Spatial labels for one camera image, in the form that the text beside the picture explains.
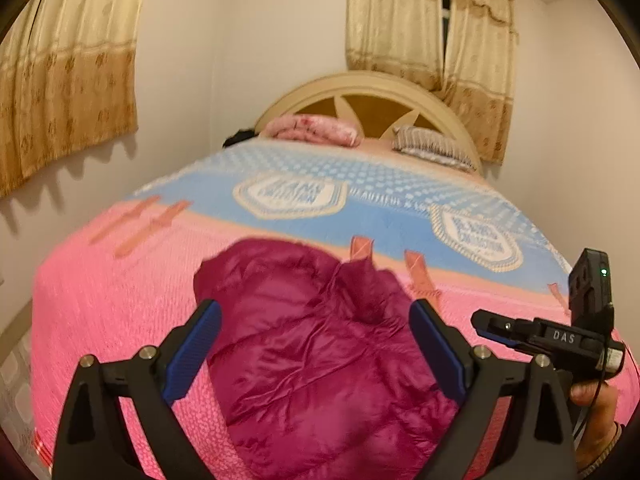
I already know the magenta puffer jacket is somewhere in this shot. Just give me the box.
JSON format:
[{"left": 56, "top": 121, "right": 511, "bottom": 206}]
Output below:
[{"left": 193, "top": 238, "right": 457, "bottom": 479}]

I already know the person's right hand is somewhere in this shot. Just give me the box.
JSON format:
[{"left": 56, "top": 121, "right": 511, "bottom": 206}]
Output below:
[{"left": 570, "top": 382, "right": 618, "bottom": 472}]

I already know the pink and blue bedspread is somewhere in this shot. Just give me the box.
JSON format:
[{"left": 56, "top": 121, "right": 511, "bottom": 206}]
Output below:
[{"left": 32, "top": 139, "right": 570, "bottom": 464}]

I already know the striped pillow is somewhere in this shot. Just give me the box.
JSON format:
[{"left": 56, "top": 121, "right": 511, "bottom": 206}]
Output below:
[{"left": 393, "top": 125, "right": 478, "bottom": 172}]

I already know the cream wooden headboard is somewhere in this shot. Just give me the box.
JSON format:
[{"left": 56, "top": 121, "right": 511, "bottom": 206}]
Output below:
[{"left": 255, "top": 70, "right": 482, "bottom": 172}]

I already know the beige curtain right panel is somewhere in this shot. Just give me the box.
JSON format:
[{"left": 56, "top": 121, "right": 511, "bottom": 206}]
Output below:
[{"left": 440, "top": 0, "right": 518, "bottom": 165}]

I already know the beige curtain panel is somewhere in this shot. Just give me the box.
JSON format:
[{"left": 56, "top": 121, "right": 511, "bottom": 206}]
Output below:
[
  {"left": 440, "top": 0, "right": 518, "bottom": 165},
  {"left": 345, "top": 0, "right": 444, "bottom": 91}
]

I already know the folded pink floral blanket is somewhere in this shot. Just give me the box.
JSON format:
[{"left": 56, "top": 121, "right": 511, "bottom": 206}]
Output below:
[{"left": 260, "top": 114, "right": 362, "bottom": 148}]

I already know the black object beside bed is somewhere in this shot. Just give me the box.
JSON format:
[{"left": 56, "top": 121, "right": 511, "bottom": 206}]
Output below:
[{"left": 222, "top": 129, "right": 258, "bottom": 148}]

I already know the beige curtain left panel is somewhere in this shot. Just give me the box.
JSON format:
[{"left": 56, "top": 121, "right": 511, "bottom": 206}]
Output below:
[{"left": 345, "top": 0, "right": 444, "bottom": 91}]

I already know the beige side window curtain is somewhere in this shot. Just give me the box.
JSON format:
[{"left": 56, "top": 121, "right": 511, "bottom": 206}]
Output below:
[{"left": 1, "top": 0, "right": 143, "bottom": 195}]

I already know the black camera box green light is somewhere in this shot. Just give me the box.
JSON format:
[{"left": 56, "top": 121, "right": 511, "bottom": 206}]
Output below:
[{"left": 568, "top": 248, "right": 614, "bottom": 337}]

